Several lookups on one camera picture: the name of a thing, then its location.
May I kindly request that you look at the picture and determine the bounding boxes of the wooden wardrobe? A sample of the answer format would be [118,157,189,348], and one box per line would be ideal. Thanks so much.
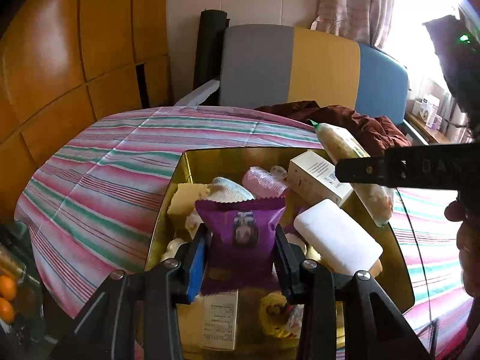
[1,0,173,223]

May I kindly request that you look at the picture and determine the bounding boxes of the white boxes on shelf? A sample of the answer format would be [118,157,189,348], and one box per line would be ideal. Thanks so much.
[412,94,440,128]

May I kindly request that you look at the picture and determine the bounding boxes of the striped pink green bedsheet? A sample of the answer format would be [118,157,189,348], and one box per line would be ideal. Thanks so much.
[15,106,472,359]

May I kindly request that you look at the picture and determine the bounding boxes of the black rolled mat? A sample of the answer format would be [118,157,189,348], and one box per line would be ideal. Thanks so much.
[193,9,230,89]

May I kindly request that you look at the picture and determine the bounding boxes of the dark red blanket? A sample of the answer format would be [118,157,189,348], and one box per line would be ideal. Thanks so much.
[256,101,411,156]

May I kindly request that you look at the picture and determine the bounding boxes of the small white plastic ball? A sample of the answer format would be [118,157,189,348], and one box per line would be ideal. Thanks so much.
[160,238,187,262]

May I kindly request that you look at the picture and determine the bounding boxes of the person's right hand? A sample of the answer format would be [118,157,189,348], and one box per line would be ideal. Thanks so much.
[443,198,480,301]

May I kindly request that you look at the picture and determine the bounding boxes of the orange fruit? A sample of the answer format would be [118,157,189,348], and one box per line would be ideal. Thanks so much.
[0,275,18,302]
[0,297,16,325]

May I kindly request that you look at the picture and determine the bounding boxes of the yellow knitted sock bundle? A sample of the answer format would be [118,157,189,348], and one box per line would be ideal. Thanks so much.
[259,292,304,338]

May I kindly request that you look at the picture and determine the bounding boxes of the wooden side shelf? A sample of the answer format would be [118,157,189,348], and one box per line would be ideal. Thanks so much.
[405,112,451,145]

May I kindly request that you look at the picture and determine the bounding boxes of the grey yellow blue headboard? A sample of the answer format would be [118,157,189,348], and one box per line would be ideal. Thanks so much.
[219,24,408,125]

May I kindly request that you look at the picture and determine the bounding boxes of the tan sponge in tray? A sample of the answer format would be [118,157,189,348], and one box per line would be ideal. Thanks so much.
[167,183,210,231]

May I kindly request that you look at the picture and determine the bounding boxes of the gold metal tray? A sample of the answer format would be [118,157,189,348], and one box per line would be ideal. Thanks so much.
[145,147,415,359]

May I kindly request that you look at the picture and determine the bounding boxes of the pink patterned curtain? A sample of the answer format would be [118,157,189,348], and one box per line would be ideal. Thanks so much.
[311,0,395,49]

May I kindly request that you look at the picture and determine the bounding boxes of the pink hair roller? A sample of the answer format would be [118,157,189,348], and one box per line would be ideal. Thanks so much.
[241,166,289,198]

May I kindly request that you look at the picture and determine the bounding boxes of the purple snack packet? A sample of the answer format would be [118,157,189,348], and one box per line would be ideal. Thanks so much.
[195,197,286,296]

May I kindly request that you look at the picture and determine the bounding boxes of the green white small box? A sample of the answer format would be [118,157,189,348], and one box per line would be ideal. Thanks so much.
[201,290,239,351]

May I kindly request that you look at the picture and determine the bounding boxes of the cream fluffy sock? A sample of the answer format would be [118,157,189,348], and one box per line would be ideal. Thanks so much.
[207,177,255,203]

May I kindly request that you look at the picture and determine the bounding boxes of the cream cardboard box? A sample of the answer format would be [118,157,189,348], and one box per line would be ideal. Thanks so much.
[287,150,353,206]

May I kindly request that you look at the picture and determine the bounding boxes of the white foam block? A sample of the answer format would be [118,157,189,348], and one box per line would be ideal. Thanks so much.
[294,199,383,275]

